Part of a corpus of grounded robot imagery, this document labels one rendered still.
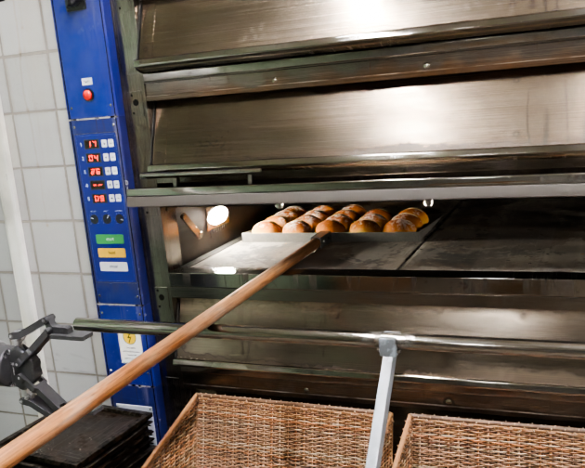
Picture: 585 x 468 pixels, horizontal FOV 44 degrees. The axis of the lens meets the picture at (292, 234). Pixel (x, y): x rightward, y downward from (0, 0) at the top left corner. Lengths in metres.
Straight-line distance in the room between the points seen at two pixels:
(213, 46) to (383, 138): 0.47
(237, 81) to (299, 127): 0.19
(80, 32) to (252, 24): 0.47
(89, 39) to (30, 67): 0.24
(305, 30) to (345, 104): 0.19
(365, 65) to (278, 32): 0.22
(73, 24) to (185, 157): 0.44
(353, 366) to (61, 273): 0.89
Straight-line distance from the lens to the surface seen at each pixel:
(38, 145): 2.15
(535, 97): 1.62
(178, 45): 1.85
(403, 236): 2.06
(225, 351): 1.95
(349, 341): 1.39
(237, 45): 1.77
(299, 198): 1.59
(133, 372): 1.27
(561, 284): 1.67
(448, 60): 1.63
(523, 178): 1.48
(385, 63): 1.66
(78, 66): 2.00
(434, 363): 1.76
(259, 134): 1.77
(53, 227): 2.17
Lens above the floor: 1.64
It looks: 12 degrees down
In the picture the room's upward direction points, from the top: 5 degrees counter-clockwise
